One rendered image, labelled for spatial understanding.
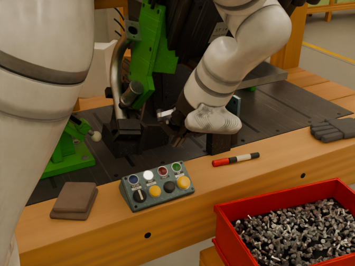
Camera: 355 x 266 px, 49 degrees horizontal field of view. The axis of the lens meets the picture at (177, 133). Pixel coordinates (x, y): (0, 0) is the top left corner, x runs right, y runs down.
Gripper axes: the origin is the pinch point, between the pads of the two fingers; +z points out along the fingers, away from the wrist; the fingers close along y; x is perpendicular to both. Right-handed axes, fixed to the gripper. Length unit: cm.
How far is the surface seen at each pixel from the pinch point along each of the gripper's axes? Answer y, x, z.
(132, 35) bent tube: 4.7, -34.1, 7.9
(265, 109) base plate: -44, -30, 28
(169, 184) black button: -2.2, 3.7, 13.5
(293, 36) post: -72, -72, 32
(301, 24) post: -74, -76, 28
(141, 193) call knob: 4.1, 5.7, 14.0
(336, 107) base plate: -67, -28, 21
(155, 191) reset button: 1.1, 5.2, 13.8
